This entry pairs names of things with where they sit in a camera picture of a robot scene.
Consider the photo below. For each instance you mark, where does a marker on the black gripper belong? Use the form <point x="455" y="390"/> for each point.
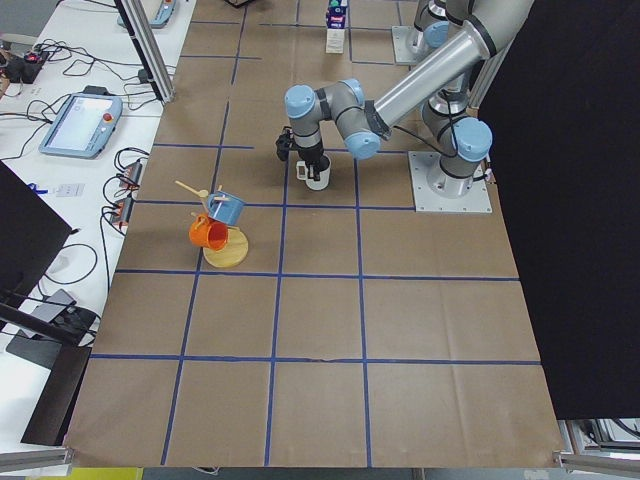
<point x="311" y="153"/>

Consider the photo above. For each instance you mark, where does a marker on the white grey mug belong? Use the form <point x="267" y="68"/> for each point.
<point x="302" y="174"/>

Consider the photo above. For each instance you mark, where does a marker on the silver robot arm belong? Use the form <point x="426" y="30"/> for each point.
<point x="435" y="22"/>
<point x="477" y="30"/>

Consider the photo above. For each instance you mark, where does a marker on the Pascual milk carton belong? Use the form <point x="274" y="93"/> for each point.
<point x="336" y="16"/>

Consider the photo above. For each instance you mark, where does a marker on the blue mug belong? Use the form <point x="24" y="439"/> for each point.
<point x="224" y="207"/>

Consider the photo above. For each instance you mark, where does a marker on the wooden mug tree stand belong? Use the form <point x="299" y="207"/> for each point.
<point x="237" y="245"/>

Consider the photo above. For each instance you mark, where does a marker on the orange mug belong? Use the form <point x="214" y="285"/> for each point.
<point x="208" y="233"/>

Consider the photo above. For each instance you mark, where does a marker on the blue teach pendant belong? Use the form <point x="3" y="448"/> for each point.
<point x="83" y="126"/>
<point x="158" y="12"/>

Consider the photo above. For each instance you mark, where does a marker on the black curtain panel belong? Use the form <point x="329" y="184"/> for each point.
<point x="564" y="110"/>

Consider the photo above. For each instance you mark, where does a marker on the black monitor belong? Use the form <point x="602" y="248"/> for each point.
<point x="32" y="235"/>

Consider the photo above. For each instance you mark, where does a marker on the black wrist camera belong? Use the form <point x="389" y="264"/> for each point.
<point x="284" y="144"/>

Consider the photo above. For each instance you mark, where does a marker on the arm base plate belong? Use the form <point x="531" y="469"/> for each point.
<point x="408" y="45"/>
<point x="436" y="192"/>

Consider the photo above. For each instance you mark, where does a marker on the aluminium frame post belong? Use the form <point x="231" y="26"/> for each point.
<point x="136" y="23"/>

